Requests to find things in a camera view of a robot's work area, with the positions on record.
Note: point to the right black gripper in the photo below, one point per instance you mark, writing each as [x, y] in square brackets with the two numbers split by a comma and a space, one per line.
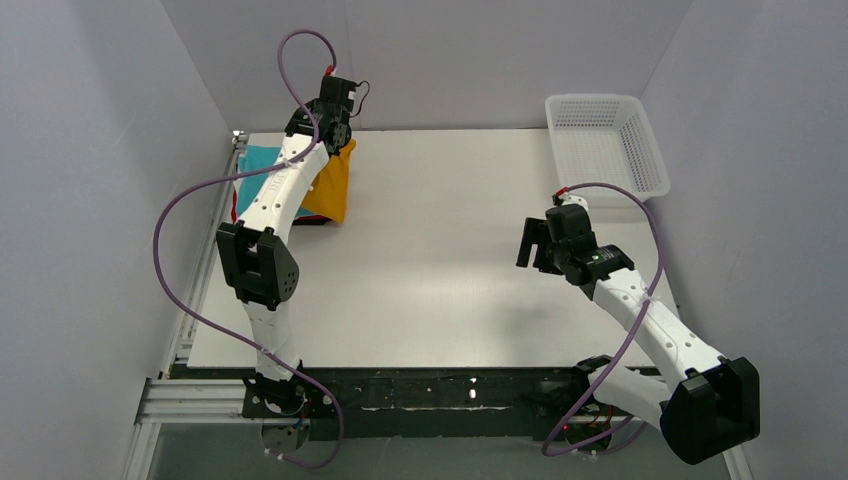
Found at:
[538, 245]

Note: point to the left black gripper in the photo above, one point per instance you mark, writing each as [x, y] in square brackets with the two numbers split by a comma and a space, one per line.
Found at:
[337, 134]

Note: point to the yellow t-shirt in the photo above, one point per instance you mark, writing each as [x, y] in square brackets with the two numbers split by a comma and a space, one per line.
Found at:
[329, 194]

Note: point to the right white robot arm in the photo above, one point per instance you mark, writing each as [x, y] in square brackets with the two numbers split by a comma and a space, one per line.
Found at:
[704, 402]

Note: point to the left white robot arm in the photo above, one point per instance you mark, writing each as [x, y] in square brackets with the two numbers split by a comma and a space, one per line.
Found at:
[253, 250]

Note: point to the blue folded t-shirt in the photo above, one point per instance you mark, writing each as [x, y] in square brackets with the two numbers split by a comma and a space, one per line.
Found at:
[254, 158]

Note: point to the red folded t-shirt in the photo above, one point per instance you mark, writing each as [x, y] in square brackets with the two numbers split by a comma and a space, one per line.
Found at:
[303, 217]

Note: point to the white plastic basket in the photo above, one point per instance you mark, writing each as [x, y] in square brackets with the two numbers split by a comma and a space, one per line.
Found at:
[605, 138]

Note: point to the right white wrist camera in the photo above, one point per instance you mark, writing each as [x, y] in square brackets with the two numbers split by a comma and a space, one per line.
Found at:
[564, 197]

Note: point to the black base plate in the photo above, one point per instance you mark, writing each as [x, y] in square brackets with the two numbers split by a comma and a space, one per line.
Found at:
[358, 403]

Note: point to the aluminium frame rail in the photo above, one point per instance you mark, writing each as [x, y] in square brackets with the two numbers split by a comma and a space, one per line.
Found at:
[167, 399]

